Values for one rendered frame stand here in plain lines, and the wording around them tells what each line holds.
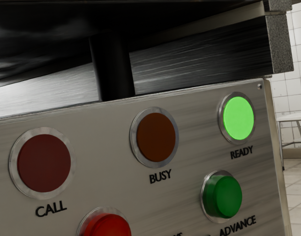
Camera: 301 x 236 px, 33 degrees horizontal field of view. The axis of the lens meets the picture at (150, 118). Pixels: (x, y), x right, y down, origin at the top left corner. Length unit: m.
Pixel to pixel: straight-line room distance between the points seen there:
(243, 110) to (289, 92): 4.53
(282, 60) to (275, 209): 0.12
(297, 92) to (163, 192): 4.56
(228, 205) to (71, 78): 0.36
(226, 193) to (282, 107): 4.61
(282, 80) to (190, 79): 4.46
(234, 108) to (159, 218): 0.10
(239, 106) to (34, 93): 0.44
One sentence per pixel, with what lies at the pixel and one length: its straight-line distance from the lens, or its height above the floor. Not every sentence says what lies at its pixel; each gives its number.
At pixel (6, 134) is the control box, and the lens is 0.28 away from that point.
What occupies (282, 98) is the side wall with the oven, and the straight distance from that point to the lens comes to 4.95.
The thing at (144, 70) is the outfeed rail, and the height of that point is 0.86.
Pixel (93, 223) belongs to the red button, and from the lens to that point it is 0.30.
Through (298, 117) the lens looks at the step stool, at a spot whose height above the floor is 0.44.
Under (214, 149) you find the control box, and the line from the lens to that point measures 0.36.
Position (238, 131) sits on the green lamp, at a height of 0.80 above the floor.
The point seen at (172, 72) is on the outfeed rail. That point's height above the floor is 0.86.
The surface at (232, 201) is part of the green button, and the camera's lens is 0.36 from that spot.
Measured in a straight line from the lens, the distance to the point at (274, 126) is 0.47.
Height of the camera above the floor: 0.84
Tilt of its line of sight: 3 degrees down
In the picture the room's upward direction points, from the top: 9 degrees counter-clockwise
